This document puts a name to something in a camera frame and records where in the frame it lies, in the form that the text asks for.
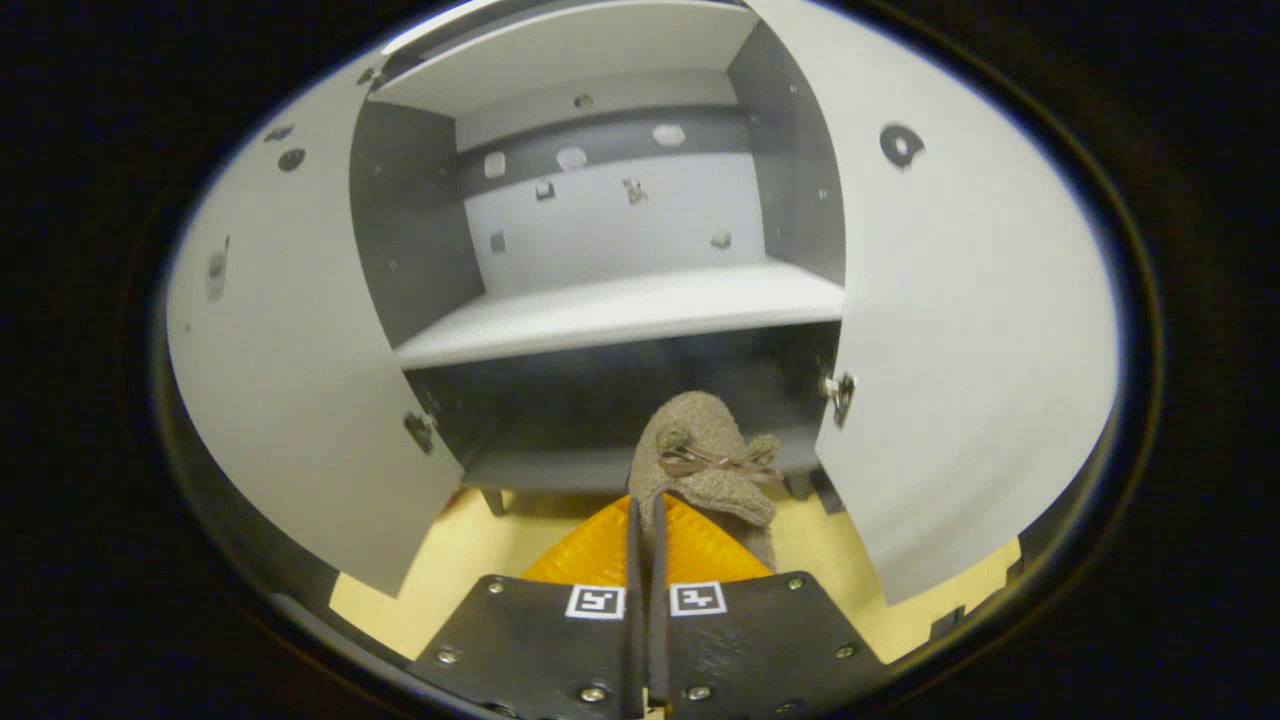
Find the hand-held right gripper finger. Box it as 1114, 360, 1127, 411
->
408, 495, 649, 720
648, 493, 891, 720

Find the brown fuzzy shoe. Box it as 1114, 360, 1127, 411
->
628, 390, 786, 576

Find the white shoe cabinet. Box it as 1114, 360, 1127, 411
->
348, 0, 849, 516

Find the white cabinet door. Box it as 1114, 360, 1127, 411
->
745, 0, 1121, 608
165, 50, 466, 599

